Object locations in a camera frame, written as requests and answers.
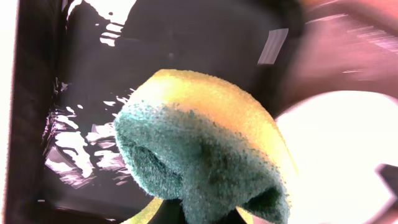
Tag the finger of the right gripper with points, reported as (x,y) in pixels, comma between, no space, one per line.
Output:
(388,175)

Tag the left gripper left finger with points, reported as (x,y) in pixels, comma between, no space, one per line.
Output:
(170,212)

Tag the green yellow sponge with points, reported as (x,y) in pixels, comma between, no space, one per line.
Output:
(200,139)

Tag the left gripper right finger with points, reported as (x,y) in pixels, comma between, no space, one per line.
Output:
(233,217)

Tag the white plate stained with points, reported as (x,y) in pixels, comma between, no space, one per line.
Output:
(337,140)

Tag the black water basin tray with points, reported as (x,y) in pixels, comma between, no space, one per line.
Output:
(77,62)

